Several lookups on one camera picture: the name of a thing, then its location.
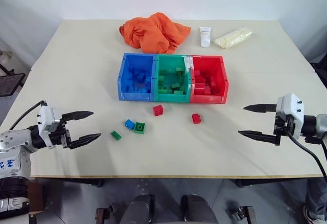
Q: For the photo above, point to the red toy brick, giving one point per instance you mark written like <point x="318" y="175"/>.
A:
<point x="200" y="79"/>
<point x="196" y="118"/>
<point x="158" y="110"/>
<point x="199" y="89"/>

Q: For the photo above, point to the dark rounded shape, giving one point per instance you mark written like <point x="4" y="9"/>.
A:
<point x="138" y="208"/>

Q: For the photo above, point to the person's sneaker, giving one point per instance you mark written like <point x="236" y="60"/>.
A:
<point x="314" y="215"/>

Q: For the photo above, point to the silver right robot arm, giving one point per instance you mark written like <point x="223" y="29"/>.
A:
<point x="310" y="128"/>

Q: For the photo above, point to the large green toy brick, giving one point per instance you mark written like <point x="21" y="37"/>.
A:
<point x="139" y="127"/>

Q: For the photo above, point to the crumpled orange cloth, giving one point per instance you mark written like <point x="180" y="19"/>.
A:
<point x="153" y="33"/>

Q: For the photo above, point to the white squeeze tube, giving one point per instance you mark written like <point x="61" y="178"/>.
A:
<point x="205" y="37"/>

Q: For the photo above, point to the blue toy brick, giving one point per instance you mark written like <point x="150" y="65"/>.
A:
<point x="129" y="124"/>
<point x="136" y="75"/>
<point x="141" y="89"/>
<point x="147" y="79"/>

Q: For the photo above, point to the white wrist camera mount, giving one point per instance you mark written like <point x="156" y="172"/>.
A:
<point x="47" y="119"/>
<point x="291" y="106"/>

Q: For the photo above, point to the white tape label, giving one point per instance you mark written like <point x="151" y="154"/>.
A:
<point x="189" y="63"/>

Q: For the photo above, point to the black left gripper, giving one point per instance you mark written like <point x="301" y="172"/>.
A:
<point x="61" y="137"/>

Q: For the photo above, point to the small flat green brick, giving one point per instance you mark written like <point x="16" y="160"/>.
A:
<point x="116" y="135"/>

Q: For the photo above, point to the blue plastic bin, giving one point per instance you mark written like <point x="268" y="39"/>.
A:
<point x="124" y="80"/>

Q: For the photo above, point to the red plastic bin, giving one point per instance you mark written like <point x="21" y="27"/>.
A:
<point x="222" y="80"/>

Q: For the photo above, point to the person's jeans leg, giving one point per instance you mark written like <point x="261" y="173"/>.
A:
<point x="316" y="193"/>

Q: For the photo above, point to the clear bag of pale grains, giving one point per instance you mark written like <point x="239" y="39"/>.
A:
<point x="232" y="38"/>

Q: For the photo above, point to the green plastic bin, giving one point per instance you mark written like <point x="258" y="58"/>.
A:
<point x="169" y="97"/>

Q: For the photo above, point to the dark brown caster foot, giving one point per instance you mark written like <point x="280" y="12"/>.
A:
<point x="106" y="213"/>
<point x="242" y="212"/>

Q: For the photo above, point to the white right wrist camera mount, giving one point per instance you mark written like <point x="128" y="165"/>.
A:
<point x="291" y="106"/>

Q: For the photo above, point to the black table frame bar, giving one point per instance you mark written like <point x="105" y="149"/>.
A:
<point x="268" y="182"/>
<point x="76" y="182"/>

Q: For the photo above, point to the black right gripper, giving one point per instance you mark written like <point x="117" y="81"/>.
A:
<point x="283" y="124"/>

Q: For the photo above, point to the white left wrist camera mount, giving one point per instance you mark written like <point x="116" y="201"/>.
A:
<point x="47" y="119"/>

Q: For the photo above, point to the black mesh stand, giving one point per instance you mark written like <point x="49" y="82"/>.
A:
<point x="10" y="83"/>

